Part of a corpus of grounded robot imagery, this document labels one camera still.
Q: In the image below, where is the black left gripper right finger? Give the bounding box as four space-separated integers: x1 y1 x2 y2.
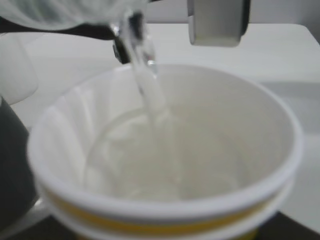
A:
255 212 320 240

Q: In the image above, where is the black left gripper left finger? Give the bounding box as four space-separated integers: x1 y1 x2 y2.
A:
2 216 78 240

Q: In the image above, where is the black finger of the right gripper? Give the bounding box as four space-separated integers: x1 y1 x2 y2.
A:
0 17 130 64
187 0 250 47

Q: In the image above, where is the clear water bottle green label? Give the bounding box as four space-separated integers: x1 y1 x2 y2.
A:
0 0 156 65

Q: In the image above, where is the yellow paper cup stack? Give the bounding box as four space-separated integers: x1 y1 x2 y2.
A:
27 64 303 240

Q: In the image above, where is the dark grey ceramic mug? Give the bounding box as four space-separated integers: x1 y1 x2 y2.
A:
0 97 38 225

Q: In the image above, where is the white ceramic mug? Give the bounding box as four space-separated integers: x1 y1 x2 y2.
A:
0 33 38 105

